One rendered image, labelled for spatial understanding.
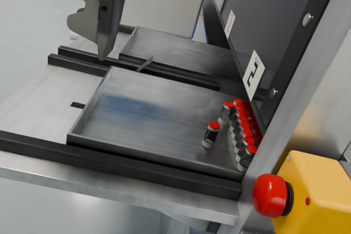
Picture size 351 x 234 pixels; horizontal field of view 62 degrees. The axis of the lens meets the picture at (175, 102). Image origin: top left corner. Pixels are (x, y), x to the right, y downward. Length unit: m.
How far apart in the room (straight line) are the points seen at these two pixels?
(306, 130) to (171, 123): 0.29
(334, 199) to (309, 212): 0.02
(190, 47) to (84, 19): 0.61
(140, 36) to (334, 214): 0.81
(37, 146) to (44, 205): 1.11
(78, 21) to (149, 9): 0.93
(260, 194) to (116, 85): 0.43
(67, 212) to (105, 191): 1.10
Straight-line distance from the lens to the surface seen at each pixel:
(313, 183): 0.29
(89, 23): 0.40
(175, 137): 0.52
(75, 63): 0.68
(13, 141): 0.45
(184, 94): 0.66
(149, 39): 0.97
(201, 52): 0.98
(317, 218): 0.29
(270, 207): 0.29
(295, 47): 0.39
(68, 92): 0.60
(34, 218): 1.50
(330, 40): 0.32
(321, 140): 0.35
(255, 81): 0.49
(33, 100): 0.58
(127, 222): 1.49
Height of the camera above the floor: 1.19
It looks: 29 degrees down
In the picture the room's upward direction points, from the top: 16 degrees clockwise
